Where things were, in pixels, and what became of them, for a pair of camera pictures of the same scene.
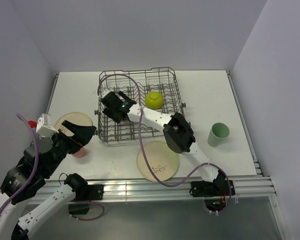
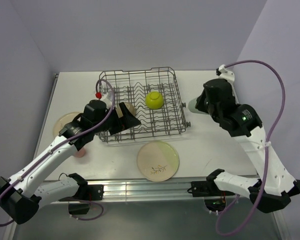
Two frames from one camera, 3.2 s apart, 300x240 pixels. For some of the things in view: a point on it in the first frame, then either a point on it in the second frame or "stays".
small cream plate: [75, 118] stays
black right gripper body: [111, 114] → [202, 104]
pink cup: [80, 153] stays
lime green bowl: [154, 100] stays
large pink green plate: [163, 160] stays
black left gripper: [82, 135] → [127, 121]
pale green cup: [218, 132] → [191, 106]
